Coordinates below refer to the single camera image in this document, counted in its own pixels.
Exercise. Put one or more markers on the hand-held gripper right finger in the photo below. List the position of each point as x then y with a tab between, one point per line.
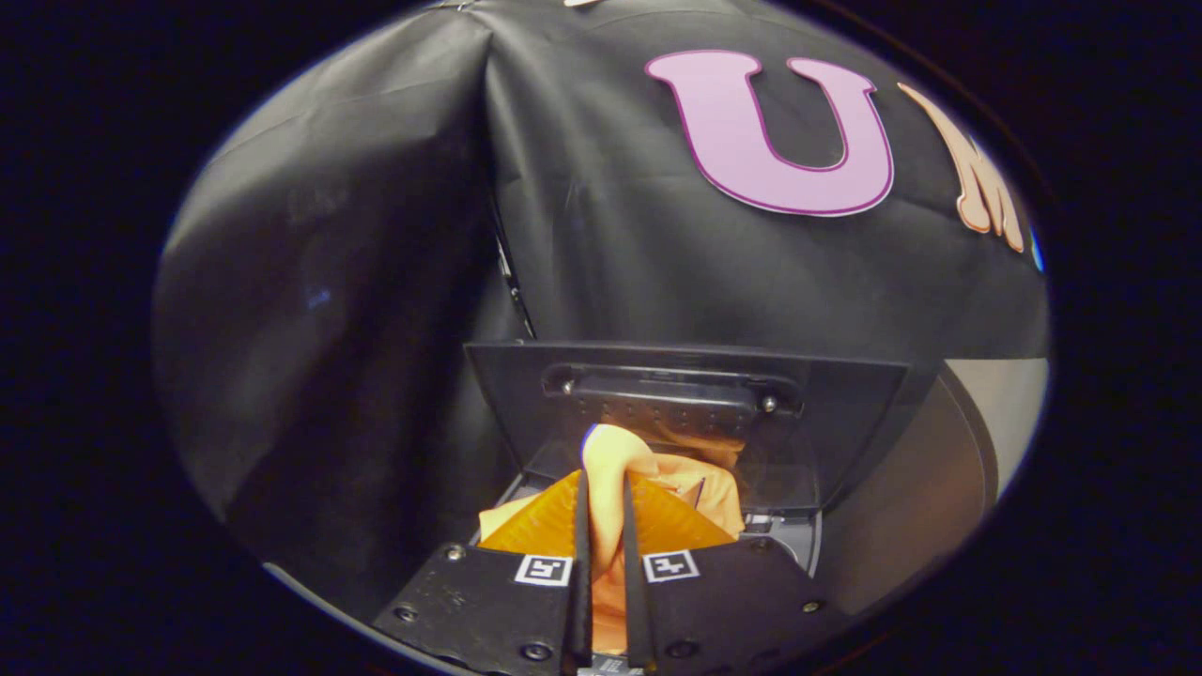
732	601

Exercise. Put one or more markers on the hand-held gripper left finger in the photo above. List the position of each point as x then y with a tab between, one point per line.
488	601

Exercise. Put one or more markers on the yellow orange shirt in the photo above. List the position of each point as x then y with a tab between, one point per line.
610	469

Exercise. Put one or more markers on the black backdrop cloth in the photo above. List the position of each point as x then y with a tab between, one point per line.
610	235

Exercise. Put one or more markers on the beige cabinet with dark frame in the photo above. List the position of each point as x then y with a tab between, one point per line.
920	488

